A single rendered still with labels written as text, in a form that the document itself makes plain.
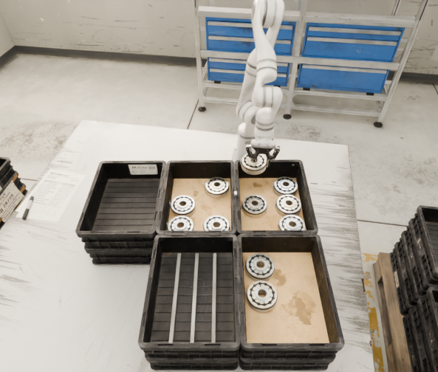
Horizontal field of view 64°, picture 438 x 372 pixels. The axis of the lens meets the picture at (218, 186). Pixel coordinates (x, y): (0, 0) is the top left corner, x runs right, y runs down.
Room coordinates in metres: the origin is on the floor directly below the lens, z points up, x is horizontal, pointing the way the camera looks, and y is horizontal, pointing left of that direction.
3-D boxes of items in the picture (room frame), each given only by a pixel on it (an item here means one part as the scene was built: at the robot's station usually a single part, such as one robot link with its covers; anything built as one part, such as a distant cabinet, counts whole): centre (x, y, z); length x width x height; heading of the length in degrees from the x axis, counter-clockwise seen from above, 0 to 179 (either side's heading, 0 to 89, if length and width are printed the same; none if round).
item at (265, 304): (0.55, -0.14, 0.86); 0.10 x 0.10 x 0.01
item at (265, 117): (1.05, -0.18, 1.27); 0.09 x 0.07 x 0.15; 88
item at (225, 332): (0.55, 0.09, 0.87); 0.40 x 0.30 x 0.11; 179
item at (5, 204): (1.40, 1.27, 0.41); 0.31 x 0.02 x 0.16; 169
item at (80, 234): (0.96, 0.38, 0.92); 0.40 x 0.30 x 0.02; 179
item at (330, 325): (0.55, -0.21, 0.87); 0.40 x 0.30 x 0.11; 179
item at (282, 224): (0.83, -0.29, 0.86); 0.10 x 0.10 x 0.01
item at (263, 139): (1.03, -0.17, 1.17); 0.11 x 0.09 x 0.06; 172
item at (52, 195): (1.18, 0.83, 0.70); 0.33 x 0.23 x 0.01; 169
